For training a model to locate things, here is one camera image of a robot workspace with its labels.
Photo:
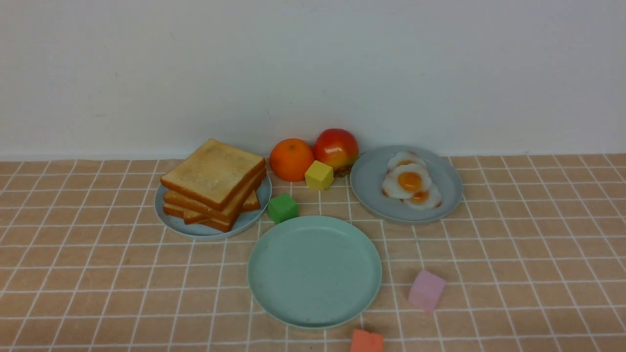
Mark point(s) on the fried egg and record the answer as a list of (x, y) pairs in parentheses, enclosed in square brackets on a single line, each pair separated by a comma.
[(405, 181), (425, 200), (405, 158)]

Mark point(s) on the yellow cube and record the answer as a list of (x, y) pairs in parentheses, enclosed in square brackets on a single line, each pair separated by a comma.
[(319, 176)]

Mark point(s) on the pink cube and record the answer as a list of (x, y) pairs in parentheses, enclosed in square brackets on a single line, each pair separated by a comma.
[(426, 291)]

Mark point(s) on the green centre plate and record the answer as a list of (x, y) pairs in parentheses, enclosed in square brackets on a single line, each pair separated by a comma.
[(314, 272)]

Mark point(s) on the blue egg plate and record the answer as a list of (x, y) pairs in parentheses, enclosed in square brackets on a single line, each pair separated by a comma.
[(367, 178)]

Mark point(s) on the orange red cube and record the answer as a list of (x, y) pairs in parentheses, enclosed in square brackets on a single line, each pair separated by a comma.
[(365, 341)]

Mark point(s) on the checkered beige tablecloth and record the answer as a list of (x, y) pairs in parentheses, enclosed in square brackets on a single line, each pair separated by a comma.
[(534, 259)]

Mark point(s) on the toast slice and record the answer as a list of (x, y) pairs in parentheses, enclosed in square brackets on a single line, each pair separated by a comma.
[(192, 217), (229, 214), (244, 200), (215, 173)]

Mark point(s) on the blue bread plate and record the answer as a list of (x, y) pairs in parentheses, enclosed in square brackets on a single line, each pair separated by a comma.
[(203, 232)]

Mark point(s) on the green cube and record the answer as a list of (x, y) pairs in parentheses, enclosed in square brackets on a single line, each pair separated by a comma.
[(282, 208)]

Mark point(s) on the red yellow apple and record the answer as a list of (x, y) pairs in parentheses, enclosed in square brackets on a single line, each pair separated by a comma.
[(337, 148)]

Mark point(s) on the orange fruit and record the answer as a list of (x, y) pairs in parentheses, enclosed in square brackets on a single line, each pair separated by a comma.
[(290, 159)]

